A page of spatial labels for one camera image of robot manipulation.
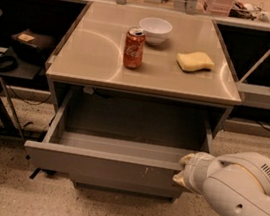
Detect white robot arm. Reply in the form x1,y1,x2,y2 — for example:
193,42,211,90
173,152,270,216

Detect red cola can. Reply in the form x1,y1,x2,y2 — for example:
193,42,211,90
123,27,146,69

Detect black box with label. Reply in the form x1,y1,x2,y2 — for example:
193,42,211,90
11,29,56,65

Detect black headphones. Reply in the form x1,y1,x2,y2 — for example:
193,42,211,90
0,55,18,72

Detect grey-handled stick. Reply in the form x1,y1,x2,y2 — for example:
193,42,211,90
238,48,270,83

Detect white bowl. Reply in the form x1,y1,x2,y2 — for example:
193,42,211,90
137,17,172,46

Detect grey top drawer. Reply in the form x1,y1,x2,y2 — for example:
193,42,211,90
25,90,213,200

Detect yellow sponge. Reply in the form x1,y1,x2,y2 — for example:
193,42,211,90
176,51,214,72

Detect black side table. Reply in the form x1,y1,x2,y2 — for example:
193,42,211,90
0,8,53,143

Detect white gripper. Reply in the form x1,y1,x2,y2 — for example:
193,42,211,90
173,152,223,194

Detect grey drawer cabinet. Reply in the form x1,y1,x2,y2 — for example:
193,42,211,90
27,0,256,212

